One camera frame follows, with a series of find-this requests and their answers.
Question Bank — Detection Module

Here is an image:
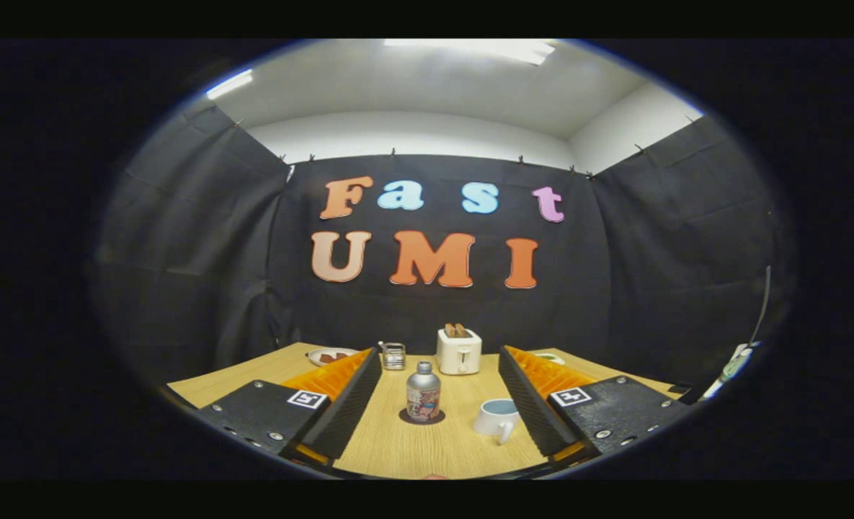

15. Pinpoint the white green object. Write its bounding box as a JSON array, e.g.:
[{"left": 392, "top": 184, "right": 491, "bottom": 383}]
[{"left": 700, "top": 267, "right": 772, "bottom": 401}]

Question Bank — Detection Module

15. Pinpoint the white toaster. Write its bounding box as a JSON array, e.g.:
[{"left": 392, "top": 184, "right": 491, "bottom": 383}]
[{"left": 437, "top": 328, "right": 483, "bottom": 376}]

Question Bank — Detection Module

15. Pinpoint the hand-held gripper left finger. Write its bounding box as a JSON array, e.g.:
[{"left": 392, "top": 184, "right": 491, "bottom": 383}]
[{"left": 195, "top": 347, "right": 384, "bottom": 466}]

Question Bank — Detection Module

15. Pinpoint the white cup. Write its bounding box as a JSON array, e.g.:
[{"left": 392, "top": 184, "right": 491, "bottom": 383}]
[{"left": 472, "top": 398, "right": 522, "bottom": 445}]

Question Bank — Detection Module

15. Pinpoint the silver juice bottle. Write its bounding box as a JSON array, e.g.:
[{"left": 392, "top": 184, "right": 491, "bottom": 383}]
[{"left": 406, "top": 361, "right": 442, "bottom": 422}]

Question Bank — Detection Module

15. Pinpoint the wooden table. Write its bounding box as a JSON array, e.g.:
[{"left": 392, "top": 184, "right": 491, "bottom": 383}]
[{"left": 166, "top": 342, "right": 687, "bottom": 480}]

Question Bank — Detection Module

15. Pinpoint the small ceiling light panel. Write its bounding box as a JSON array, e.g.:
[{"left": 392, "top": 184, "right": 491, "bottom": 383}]
[{"left": 205, "top": 68, "right": 254, "bottom": 100}]

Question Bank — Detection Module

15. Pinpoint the row of cloth clips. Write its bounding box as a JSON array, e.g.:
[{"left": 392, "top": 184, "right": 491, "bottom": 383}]
[{"left": 233, "top": 115, "right": 695, "bottom": 179}]

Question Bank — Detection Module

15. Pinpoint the white round plate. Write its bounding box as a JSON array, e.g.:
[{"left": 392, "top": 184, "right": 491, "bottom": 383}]
[{"left": 306, "top": 347, "right": 360, "bottom": 368}]

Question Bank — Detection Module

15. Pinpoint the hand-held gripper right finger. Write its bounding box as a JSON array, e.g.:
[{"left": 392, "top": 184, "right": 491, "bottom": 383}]
[{"left": 498, "top": 345, "right": 690, "bottom": 466}]

